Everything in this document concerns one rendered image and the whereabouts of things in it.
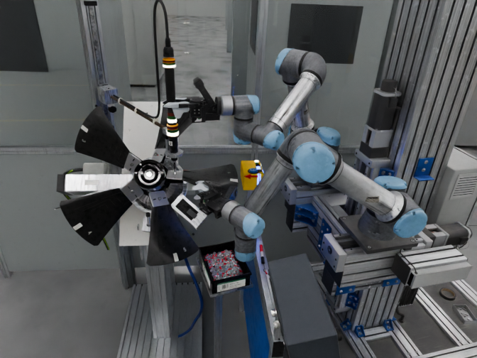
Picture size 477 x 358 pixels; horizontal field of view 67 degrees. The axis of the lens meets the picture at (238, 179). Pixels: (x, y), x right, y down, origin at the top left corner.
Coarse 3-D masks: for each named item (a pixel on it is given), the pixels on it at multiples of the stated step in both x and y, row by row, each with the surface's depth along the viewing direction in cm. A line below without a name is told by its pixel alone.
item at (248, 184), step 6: (246, 162) 186; (252, 162) 186; (258, 162) 186; (246, 168) 179; (246, 174) 174; (252, 174) 174; (246, 180) 175; (252, 180) 176; (246, 186) 177; (252, 186) 177
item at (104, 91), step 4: (100, 84) 179; (104, 84) 180; (100, 88) 175; (104, 88) 175; (108, 88) 175; (112, 88) 176; (116, 88) 176; (100, 92) 176; (104, 92) 172; (108, 92) 173; (112, 92) 175; (116, 92) 176; (100, 96) 177; (104, 96) 173; (108, 96) 174; (100, 100) 179; (104, 100) 174; (108, 100) 175; (112, 100) 176
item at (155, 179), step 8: (152, 160) 140; (136, 168) 139; (144, 168) 140; (152, 168) 140; (160, 168) 140; (136, 176) 138; (144, 176) 140; (152, 176) 140; (160, 176) 140; (144, 184) 139; (152, 184) 139; (160, 184) 139; (168, 184) 150; (144, 192) 148
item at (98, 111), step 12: (96, 108) 143; (84, 120) 145; (96, 120) 143; (108, 120) 142; (84, 132) 146; (96, 132) 144; (108, 132) 143; (84, 144) 148; (96, 144) 146; (108, 144) 144; (120, 144) 143; (96, 156) 149; (108, 156) 148; (120, 156) 145
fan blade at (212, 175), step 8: (208, 168) 153; (216, 168) 154; (224, 168) 154; (232, 168) 154; (184, 176) 143; (192, 176) 145; (200, 176) 146; (208, 176) 147; (216, 176) 148; (224, 176) 149; (232, 176) 150; (192, 184) 141; (216, 184) 144; (224, 184) 145; (232, 184) 146; (224, 192) 141
